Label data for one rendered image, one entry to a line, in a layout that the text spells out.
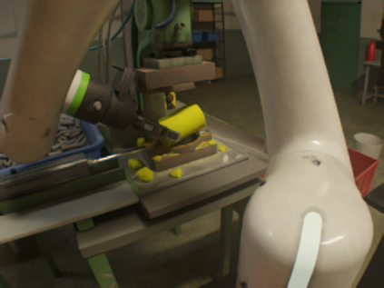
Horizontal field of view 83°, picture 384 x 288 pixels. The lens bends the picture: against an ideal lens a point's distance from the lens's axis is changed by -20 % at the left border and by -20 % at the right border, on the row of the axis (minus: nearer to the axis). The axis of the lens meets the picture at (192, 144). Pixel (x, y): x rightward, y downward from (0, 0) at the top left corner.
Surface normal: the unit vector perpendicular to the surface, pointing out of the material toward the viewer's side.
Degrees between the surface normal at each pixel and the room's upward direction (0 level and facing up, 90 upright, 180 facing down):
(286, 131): 90
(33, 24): 101
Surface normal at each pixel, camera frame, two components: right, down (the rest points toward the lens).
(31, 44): -0.17, 0.64
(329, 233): -0.07, -0.72
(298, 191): -0.17, -0.92
